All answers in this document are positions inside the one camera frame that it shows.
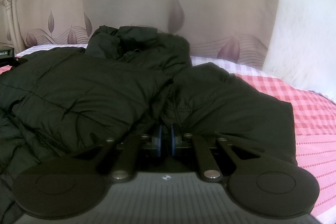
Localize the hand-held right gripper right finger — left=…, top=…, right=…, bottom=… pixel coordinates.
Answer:
left=170, top=124, right=262, bottom=183

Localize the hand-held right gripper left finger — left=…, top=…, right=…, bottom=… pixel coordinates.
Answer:
left=71, top=125, right=164, bottom=183

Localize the black puffer jacket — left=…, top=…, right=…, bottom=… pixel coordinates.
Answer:
left=0, top=25, right=298, bottom=224

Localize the pink checked bed sheet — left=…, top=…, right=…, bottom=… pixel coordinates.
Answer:
left=0, top=43, right=336, bottom=224

